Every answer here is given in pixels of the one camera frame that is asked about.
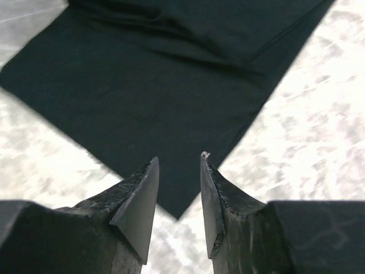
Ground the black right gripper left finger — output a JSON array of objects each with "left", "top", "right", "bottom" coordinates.
[{"left": 1, "top": 158, "right": 159, "bottom": 274}]

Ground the black t-shirt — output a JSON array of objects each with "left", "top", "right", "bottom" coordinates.
[{"left": 1, "top": 1, "right": 332, "bottom": 218}]

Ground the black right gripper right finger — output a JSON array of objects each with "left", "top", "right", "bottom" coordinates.
[{"left": 200, "top": 152, "right": 364, "bottom": 274}]

